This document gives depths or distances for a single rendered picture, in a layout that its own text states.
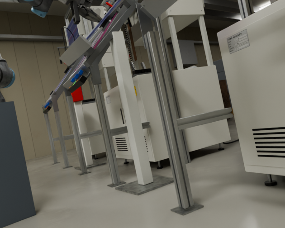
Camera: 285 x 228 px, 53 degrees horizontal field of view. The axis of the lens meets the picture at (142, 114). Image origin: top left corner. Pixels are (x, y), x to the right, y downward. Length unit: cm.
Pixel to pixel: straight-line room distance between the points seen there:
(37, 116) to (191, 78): 435
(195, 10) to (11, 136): 149
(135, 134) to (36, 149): 454
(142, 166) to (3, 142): 67
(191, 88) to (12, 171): 123
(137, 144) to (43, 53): 503
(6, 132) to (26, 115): 445
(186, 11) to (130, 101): 94
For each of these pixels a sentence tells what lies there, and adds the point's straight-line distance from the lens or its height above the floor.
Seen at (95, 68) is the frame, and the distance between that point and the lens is 168.
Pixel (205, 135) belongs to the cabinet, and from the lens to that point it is 204.
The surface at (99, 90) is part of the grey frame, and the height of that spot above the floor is 55.
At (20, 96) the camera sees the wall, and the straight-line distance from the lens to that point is 593.
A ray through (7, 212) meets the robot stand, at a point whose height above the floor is 5.
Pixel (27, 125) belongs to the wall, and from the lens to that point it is 588.
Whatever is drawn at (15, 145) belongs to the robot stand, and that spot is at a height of 34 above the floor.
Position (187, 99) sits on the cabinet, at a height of 41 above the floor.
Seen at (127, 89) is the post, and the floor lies 51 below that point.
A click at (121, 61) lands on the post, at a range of 150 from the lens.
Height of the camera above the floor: 35
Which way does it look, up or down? 1 degrees up
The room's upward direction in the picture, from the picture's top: 12 degrees counter-clockwise
